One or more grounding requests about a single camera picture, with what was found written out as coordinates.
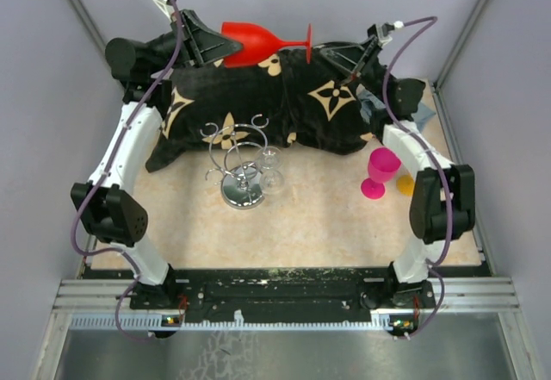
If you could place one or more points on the chrome wine glass rack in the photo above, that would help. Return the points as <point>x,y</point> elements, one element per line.
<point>240,178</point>

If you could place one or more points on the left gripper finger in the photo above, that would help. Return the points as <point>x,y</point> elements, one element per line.
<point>215,54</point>
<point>204,37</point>

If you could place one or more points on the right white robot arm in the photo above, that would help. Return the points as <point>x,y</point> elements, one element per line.
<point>443,198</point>

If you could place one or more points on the grey slotted cable duct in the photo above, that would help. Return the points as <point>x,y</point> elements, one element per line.
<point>383,319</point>

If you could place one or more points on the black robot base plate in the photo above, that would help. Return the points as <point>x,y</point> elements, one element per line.
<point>283,295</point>

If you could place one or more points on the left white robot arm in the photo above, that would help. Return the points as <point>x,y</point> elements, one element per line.
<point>105,204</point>

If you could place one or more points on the blue denim cloth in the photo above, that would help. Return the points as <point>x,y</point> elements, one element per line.
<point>370,104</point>

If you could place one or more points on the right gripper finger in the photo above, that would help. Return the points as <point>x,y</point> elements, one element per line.
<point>348,63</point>
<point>347,50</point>

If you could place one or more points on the pink plastic wine glass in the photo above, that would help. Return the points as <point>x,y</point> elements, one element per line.
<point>383,165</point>

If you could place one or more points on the clear wine glass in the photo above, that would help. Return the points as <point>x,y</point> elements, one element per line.
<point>269,160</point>

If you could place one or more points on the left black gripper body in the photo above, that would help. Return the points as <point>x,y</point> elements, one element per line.
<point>170,45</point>

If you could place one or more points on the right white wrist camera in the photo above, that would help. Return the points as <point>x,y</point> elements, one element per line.
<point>382,33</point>

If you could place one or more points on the yellow plastic wine glass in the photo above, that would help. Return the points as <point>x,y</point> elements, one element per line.
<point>405,185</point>

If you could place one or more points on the black patterned plush blanket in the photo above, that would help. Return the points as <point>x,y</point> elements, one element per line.
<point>283,100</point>

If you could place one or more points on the red plastic wine glass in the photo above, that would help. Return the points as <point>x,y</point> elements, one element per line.
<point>258,43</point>

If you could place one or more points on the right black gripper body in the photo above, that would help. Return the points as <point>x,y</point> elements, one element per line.
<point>371,71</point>

